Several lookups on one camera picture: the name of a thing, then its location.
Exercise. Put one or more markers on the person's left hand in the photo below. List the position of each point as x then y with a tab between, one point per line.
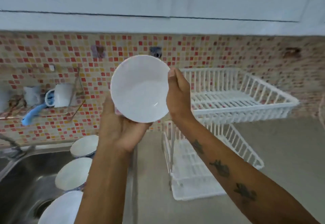
119	129

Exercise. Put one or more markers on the person's right hand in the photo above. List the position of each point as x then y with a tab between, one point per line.
179	96

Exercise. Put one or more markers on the person's right thumb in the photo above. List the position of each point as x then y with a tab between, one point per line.
173	77

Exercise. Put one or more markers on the white bowl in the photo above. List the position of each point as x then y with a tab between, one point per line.
61	208
72	174
83	146
139	89

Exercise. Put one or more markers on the person's right forearm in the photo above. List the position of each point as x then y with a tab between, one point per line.
228	168

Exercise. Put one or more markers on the person's left forearm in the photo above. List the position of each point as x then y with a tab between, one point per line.
106	183

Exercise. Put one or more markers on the white two-tier dish rack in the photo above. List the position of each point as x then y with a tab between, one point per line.
218	119

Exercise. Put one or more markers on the blue toothbrush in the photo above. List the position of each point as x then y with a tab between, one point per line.
35	113

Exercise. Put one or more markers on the metal faucet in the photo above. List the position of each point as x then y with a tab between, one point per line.
12	145

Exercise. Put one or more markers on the stainless steel sink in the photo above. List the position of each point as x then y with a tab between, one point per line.
30	180

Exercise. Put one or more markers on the white wall hook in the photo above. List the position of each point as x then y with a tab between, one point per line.
51	67

